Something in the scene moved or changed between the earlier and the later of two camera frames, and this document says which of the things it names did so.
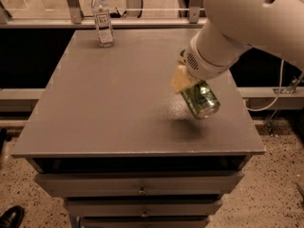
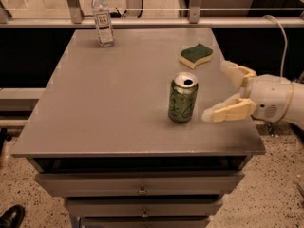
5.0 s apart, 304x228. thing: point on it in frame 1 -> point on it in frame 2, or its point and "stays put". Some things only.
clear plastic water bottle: (102, 17) stays put
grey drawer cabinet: (111, 137) stays put
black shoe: (11, 218) stays put
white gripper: (199, 66) -> (270, 96)
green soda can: (200, 100) -> (182, 96)
